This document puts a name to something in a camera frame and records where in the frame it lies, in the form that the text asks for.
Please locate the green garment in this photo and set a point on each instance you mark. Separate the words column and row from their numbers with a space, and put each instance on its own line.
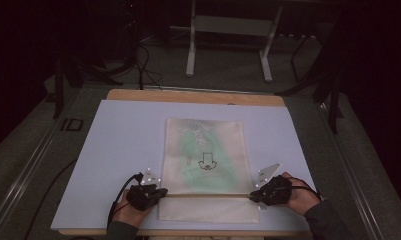
column 191, row 173

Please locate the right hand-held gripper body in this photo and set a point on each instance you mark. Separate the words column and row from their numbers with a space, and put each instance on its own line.
column 278, row 191

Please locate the metal floor rail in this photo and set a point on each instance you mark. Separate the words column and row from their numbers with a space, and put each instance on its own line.
column 351, row 173
column 24, row 176

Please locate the pale blue table mat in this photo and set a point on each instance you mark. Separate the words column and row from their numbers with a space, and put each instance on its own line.
column 128, row 150

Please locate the black stand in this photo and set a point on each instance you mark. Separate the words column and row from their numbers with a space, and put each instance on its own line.
column 78, row 75
column 333, row 100

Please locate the person's right hand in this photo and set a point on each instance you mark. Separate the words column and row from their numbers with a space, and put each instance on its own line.
column 303, row 198

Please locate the person's left hand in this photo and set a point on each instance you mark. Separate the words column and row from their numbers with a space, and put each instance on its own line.
column 131, row 216

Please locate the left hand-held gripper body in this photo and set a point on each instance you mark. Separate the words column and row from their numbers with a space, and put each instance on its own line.
column 141, row 196

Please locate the white metal stand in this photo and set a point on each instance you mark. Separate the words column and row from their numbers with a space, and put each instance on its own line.
column 231, row 26

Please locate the black floor bracket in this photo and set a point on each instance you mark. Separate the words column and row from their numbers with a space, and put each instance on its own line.
column 71, row 124

